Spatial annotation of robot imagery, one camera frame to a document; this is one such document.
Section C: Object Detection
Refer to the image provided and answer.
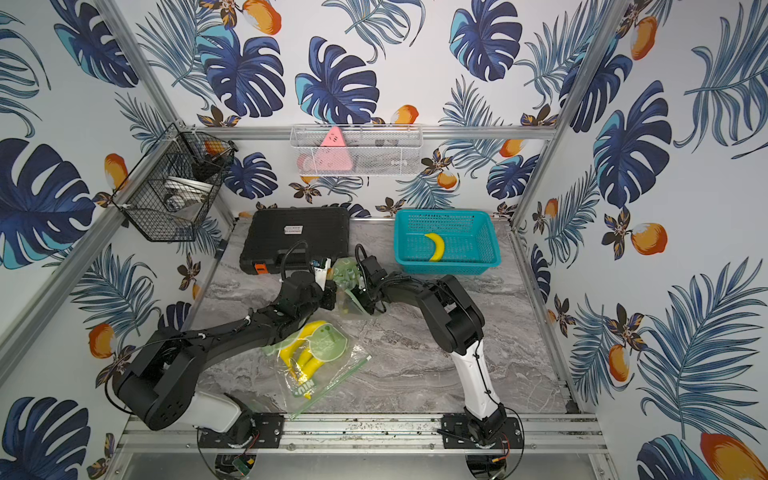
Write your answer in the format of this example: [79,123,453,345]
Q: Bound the zip-top bag green print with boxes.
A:
[329,257,370,319]

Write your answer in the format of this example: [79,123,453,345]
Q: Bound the zip-top bag with bananas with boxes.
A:
[261,320,371,419]

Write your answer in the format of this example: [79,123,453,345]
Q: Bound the yellow bananas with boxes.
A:
[279,321,330,400]

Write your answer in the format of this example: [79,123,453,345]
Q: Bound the yellow single banana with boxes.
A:
[425,233,446,262]

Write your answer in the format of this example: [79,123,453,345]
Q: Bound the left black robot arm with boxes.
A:
[112,271,337,444]

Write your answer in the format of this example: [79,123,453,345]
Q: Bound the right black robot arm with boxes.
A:
[354,256,507,435]

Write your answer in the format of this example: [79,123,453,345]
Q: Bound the black plastic tool case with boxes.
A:
[239,207,350,275]

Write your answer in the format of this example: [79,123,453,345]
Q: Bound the teal plastic basket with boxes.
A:
[394,209,502,275]

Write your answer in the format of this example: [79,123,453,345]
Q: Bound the pink triangle card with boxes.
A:
[312,126,354,172]

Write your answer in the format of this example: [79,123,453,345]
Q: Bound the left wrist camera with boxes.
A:
[311,258,332,290]

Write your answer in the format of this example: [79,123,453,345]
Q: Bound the clear mesh wall tray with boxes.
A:
[290,124,423,176]

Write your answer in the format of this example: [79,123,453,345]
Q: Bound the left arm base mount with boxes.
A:
[198,413,285,450]

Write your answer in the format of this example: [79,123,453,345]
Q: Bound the black wire basket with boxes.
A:
[110,124,238,243]

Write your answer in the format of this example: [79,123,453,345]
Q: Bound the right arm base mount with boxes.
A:
[436,411,525,451]

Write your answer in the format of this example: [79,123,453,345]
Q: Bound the aluminium front rail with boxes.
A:
[117,411,608,455]

